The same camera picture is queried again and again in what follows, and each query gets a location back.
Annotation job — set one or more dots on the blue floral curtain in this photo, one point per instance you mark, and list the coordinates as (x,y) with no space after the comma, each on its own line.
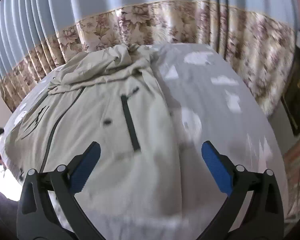
(257,37)

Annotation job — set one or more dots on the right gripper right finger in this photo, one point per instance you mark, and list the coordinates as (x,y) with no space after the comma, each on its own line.
(264,218)

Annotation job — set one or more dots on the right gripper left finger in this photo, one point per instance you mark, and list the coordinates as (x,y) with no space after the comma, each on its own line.
(36,217)

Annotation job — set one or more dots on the grey animal print bedsheet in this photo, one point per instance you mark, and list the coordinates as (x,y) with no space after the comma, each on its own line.
(206,100)

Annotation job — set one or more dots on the dark cabinet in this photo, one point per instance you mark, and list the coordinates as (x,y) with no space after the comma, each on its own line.
(291,97)

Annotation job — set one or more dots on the beige hooded jacket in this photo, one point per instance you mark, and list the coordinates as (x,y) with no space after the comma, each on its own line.
(111,97)

